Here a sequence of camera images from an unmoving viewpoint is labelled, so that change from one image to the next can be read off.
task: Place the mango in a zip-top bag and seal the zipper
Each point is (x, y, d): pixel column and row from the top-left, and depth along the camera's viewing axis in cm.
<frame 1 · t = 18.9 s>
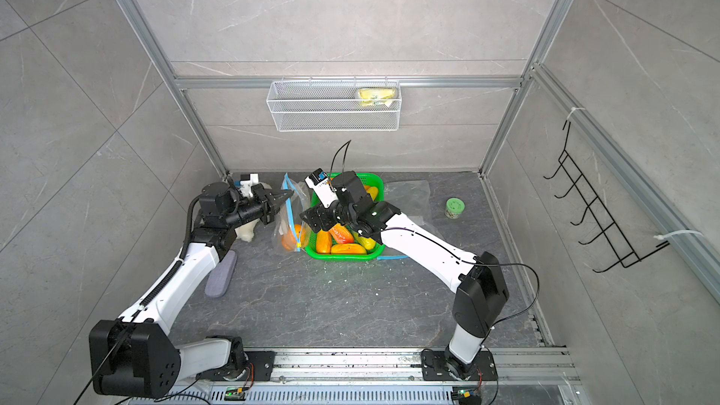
left hand: (293, 188, 74), fingers closed
right hand: (313, 207, 76), fingers open
clear zip-top bag blue zipper: (291, 208, 74), point 29 cm above the table
orange mango held: (288, 240, 88), point 12 cm above the table
green plastic basket: (345, 242, 95), point 5 cm above the table
spare clear plastic bag: (411, 199, 110), point 3 cm above the table

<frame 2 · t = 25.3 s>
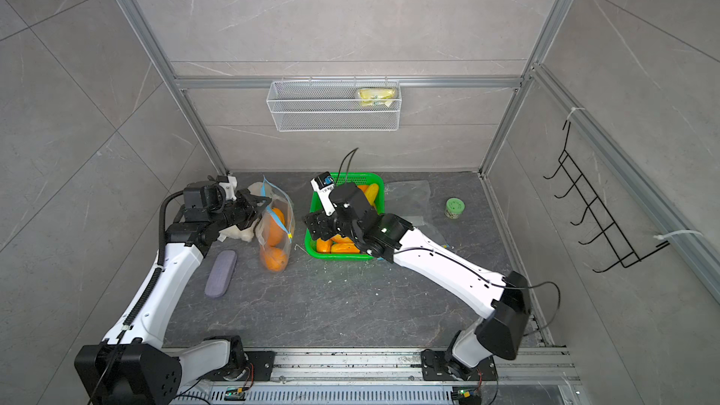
left hand: (271, 194, 76), fingers closed
right hand: (316, 211, 70), fingers open
orange mango held: (275, 259, 82), point 14 cm above the table
orange mango middle: (276, 234, 93), point 8 cm above the table
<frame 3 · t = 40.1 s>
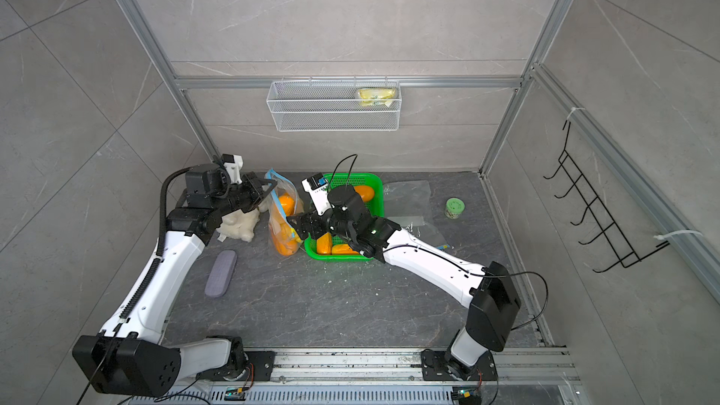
left hand: (276, 177, 73), fingers closed
right hand: (300, 212, 71), fingers open
clear zip-top bag blue zipper: (283, 238, 82), point 17 cm above the table
orange mango held: (288, 203, 77), point 28 cm above the table
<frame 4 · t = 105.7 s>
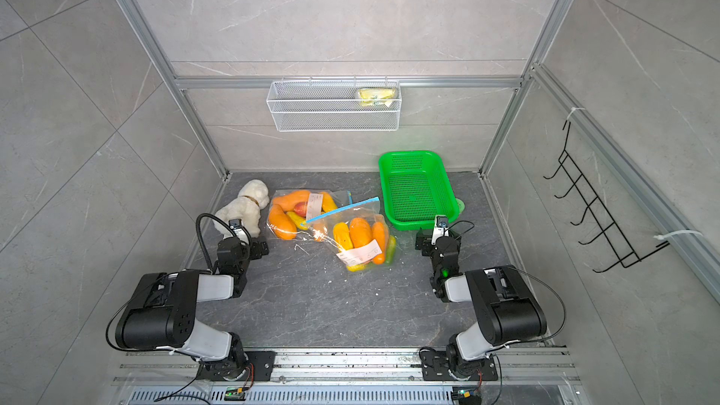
left hand: (249, 232, 94), fingers open
right hand: (437, 228, 93), fingers open
orange mango held: (282, 224, 99), point 6 cm above the table
green plastic basket: (416, 188, 117), on the table
spare clear plastic bag: (360, 258, 83), point 12 cm above the table
yellow mango right: (342, 234, 87), point 13 cm above the table
large orange mango top: (360, 232, 89), point 12 cm above the table
orange-yellow mango back: (379, 234, 90), point 11 cm above the table
